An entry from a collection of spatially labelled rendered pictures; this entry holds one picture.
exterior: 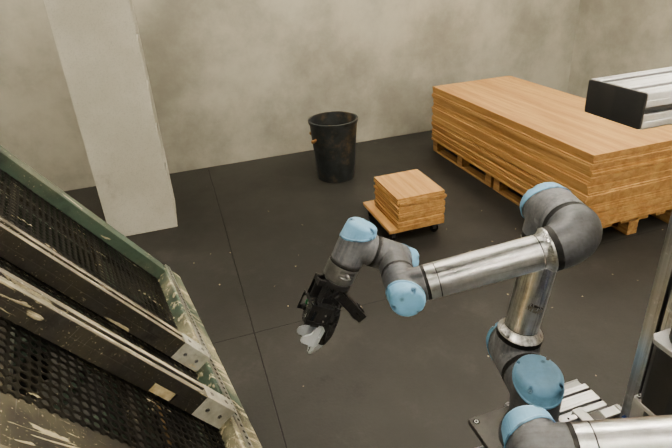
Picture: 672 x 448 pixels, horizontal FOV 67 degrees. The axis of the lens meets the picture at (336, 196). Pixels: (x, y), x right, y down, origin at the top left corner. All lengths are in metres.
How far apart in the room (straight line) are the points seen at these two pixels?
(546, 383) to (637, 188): 3.37
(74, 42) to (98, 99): 0.45
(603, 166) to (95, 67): 3.95
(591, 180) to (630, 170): 0.36
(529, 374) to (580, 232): 0.39
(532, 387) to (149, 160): 3.90
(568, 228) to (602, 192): 3.21
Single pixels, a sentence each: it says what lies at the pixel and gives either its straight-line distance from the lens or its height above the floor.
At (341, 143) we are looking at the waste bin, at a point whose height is 0.45.
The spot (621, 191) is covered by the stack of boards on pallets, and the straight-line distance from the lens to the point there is 4.48.
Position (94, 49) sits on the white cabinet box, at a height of 1.64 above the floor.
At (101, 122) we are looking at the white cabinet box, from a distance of 4.62.
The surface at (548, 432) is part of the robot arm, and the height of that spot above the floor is 1.61.
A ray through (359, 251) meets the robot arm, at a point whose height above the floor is 1.59.
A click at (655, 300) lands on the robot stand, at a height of 1.54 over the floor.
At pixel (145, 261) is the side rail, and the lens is 2.48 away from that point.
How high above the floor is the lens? 2.19
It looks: 25 degrees down
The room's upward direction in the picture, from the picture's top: 4 degrees counter-clockwise
